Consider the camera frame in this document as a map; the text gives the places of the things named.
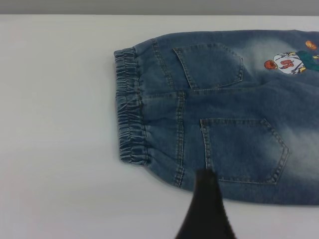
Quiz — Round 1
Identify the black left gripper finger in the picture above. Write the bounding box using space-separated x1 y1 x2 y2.
174 168 236 239

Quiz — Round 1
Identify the blue denim jeans basketball print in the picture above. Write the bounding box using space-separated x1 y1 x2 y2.
113 29 319 207

